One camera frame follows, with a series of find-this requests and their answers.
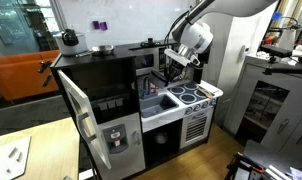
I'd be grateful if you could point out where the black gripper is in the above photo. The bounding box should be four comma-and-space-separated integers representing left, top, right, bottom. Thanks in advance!
164, 59, 187, 85

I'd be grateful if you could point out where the grey metal pot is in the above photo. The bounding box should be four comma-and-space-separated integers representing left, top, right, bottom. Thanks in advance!
150, 68, 171, 89

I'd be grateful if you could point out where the grey plastic sink basin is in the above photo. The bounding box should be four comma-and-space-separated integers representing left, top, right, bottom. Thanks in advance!
139, 94, 180, 119

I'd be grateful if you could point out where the black pot lid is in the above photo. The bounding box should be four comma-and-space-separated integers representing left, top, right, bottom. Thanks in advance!
139, 37, 162, 48

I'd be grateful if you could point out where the black stovetop with burners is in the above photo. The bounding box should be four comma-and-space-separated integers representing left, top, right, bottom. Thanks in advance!
167, 80, 219, 108

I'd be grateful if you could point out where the grey toy faucet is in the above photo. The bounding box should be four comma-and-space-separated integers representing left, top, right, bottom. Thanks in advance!
142, 76, 152, 97

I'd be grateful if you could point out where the silver toy microwave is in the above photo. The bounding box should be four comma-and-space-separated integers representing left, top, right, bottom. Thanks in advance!
134, 45, 175, 77

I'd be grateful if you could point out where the wooden spoon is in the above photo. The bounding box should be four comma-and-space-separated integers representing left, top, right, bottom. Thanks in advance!
196, 85, 215, 100

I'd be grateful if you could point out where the white toy oven door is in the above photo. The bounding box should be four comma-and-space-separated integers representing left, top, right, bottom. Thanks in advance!
179, 108, 215, 150

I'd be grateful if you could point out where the silver toy kettle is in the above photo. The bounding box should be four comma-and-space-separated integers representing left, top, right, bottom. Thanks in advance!
153, 130, 169, 145

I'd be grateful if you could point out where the white tall cabinet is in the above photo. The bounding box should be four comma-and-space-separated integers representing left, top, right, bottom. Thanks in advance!
204, 9, 279, 128

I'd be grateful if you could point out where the whiteboard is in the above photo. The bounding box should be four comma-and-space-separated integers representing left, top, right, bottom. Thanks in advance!
54, 0, 200, 48

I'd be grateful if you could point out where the silver frying pan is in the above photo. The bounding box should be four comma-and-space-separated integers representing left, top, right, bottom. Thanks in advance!
75, 44, 116, 58

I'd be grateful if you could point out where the black white toy kitchen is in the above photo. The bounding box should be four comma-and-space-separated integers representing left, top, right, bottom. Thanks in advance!
50, 36, 225, 180

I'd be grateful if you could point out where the white fridge door with dispenser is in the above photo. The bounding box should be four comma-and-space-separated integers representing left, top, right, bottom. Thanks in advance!
97, 112, 147, 180

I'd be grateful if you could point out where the black orange tool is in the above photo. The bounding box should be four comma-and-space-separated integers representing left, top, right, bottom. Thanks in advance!
225, 152, 266, 180

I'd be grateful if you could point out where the grey metal cabinet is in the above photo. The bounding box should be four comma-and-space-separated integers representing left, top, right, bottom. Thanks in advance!
224, 54, 302, 162

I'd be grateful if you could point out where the wooden desk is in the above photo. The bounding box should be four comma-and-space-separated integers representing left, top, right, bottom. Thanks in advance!
0, 116, 81, 180

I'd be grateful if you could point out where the orange sofa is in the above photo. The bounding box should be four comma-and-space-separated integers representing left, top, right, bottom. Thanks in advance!
0, 49, 61, 102

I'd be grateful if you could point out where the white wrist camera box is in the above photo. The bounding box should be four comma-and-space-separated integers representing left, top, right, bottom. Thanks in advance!
163, 48, 201, 67

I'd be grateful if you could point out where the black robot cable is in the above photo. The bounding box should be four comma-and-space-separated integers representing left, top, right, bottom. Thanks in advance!
164, 8, 194, 45

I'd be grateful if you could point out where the white fridge door with handle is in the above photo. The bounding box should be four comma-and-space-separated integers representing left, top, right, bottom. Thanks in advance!
56, 69, 113, 170

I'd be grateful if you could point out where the black camera on stand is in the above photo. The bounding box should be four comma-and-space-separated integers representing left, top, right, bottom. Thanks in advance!
259, 44, 302, 76

